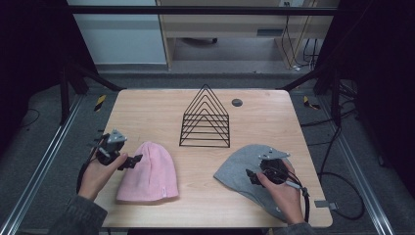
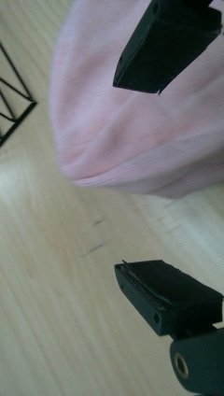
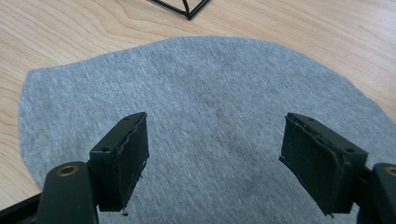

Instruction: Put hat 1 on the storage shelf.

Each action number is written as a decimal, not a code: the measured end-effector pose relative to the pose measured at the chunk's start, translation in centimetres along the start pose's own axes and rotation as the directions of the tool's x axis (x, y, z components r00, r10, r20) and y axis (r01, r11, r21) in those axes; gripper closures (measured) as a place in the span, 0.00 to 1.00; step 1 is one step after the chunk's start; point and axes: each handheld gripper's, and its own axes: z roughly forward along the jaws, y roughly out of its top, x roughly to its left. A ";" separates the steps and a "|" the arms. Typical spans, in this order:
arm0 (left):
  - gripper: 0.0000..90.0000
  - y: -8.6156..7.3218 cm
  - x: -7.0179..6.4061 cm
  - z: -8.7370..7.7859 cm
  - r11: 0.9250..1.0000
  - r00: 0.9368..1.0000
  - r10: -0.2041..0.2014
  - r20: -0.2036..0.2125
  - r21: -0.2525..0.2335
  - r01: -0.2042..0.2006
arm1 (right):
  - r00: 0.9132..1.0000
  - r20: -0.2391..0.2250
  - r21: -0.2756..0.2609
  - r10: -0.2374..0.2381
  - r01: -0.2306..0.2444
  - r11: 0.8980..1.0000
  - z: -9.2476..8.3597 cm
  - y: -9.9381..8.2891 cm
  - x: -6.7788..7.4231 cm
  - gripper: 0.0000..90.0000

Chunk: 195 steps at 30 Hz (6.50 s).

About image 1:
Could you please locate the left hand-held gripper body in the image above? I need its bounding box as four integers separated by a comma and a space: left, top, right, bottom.
94, 128, 128, 166

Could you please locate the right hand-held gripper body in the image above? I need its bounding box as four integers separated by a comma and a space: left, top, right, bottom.
257, 147, 292, 185

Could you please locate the gray fabric hat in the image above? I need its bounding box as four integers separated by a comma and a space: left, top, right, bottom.
212, 143, 296, 223

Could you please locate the pink knit beanie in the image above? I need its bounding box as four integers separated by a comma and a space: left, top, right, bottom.
115, 140, 180, 204

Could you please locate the person's left hand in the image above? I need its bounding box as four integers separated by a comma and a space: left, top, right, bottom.
77, 152, 129, 202

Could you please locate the person's right hand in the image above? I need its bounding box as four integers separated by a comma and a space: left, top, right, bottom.
255, 161, 305, 226

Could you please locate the gray metal table clamp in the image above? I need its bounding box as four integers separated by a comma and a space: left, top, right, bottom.
313, 199, 340, 211

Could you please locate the black metal stand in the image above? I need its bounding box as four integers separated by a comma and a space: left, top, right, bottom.
279, 61, 343, 127
59, 58, 127, 125

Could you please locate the white cabinet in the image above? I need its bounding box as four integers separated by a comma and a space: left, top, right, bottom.
66, 0, 168, 66

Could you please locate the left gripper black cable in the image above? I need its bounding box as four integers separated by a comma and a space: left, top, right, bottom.
75, 135, 109, 194

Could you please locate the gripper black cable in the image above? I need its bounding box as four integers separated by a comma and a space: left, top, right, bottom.
283, 169, 311, 224
75, 135, 109, 194

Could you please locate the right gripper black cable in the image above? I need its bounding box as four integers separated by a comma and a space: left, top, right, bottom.
283, 169, 311, 224

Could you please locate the black wire file rack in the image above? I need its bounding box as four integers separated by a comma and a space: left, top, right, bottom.
178, 83, 231, 149

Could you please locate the aluminium floor rail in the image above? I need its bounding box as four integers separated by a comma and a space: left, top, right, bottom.
0, 94, 85, 235
317, 96, 396, 235

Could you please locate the black floor cable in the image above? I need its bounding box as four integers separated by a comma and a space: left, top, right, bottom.
300, 107, 366, 221

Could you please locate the yellow hanging cable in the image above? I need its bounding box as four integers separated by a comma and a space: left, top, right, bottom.
281, 0, 319, 70

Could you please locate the black horizontal frame bar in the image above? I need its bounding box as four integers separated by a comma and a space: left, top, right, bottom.
66, 5, 341, 17

